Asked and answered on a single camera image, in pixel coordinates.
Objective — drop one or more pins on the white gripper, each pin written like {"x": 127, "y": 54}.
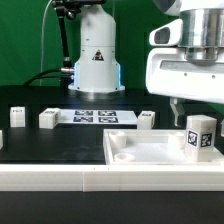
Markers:
{"x": 168, "y": 73}

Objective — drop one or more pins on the white square tabletop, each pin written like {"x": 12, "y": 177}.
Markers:
{"x": 151, "y": 147}

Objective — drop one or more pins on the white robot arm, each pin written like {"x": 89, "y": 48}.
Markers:
{"x": 198, "y": 28}

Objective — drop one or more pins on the white AprilTag sheet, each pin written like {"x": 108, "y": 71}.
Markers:
{"x": 114, "y": 117}

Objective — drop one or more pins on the white U-shaped fence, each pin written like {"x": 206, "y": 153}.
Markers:
{"x": 89, "y": 178}

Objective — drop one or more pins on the white block left edge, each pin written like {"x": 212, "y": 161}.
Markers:
{"x": 1, "y": 139}

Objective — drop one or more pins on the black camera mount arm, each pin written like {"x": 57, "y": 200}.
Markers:
{"x": 69, "y": 9}

